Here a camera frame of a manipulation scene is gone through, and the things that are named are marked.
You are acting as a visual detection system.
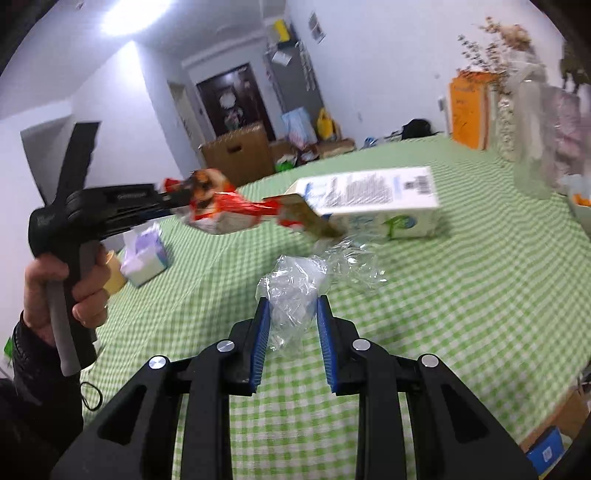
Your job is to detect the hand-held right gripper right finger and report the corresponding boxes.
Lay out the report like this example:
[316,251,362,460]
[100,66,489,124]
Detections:
[316,295,539,480]

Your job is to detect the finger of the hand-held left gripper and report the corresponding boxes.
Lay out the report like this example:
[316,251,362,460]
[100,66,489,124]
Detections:
[154,187,192,217]

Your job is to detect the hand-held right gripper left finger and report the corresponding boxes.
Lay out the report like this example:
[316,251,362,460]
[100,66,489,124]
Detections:
[51,296,272,480]

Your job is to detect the red white snack wrapper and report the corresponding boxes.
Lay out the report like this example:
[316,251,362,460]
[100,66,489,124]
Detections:
[161,167,345,241]

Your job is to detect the clear plastic wrap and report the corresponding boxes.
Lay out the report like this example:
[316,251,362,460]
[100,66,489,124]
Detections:
[256,235,389,358]

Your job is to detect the blue white carton box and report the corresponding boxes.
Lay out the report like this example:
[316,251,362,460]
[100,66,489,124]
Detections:
[284,166,439,241]

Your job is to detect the person's left forearm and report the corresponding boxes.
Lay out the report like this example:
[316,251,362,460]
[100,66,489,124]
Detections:
[0,311,86,480]

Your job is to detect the person's left hand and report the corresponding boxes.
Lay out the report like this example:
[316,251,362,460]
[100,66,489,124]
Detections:
[22,244,112,344]

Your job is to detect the purple green tissue box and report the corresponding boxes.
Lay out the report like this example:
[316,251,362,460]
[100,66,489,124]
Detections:
[121,222,169,288]

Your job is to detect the yellow mug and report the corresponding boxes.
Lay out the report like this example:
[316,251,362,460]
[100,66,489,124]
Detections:
[102,249,127,294]

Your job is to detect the white interior door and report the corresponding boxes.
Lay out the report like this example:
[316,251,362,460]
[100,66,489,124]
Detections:
[168,80,195,153]

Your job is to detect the dark entrance door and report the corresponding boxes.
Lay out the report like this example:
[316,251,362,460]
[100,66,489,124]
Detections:
[196,62,276,139]

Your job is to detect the green checked tablecloth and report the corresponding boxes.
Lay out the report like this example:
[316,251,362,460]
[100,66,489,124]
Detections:
[78,134,591,480]

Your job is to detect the blue patterned bag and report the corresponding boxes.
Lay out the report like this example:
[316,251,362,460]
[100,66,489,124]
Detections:
[281,107,317,148]

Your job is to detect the grey fridge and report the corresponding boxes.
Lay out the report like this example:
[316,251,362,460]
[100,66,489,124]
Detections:
[264,39,324,134]

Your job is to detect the low cardboard box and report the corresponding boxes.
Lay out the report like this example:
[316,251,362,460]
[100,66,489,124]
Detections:
[316,137,356,160]

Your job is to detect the yellow tote bag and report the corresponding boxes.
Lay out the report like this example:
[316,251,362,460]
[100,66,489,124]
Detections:
[316,108,338,139]

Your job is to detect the round ceiling light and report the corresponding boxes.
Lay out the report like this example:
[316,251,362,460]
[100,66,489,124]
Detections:
[99,0,164,38]

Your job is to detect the black bag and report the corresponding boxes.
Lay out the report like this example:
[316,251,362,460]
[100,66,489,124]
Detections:
[402,119,432,139]

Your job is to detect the blue packet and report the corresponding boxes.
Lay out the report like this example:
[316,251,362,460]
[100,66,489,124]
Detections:
[526,427,566,476]

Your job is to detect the orange book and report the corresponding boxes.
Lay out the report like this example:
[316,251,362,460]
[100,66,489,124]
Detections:
[450,74,497,151]

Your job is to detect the small floral vase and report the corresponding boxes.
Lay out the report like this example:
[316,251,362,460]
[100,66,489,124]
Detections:
[496,90,518,162]

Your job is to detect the clear water bottle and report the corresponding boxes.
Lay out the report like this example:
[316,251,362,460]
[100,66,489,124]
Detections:
[512,65,561,199]

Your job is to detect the pinkish glass vase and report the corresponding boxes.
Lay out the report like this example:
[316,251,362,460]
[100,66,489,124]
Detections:
[549,85,591,195]

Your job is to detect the dried twig flowers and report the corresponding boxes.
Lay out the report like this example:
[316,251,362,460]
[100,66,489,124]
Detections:
[457,16,532,93]

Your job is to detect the dried pink flowers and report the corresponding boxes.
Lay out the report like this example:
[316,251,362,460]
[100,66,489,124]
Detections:
[558,41,591,88]

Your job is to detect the large cardboard box with handle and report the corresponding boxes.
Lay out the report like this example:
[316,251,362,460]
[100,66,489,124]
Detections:
[199,122,275,188]

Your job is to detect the black cord loop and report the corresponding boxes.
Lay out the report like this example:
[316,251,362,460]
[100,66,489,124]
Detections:
[81,381,105,411]

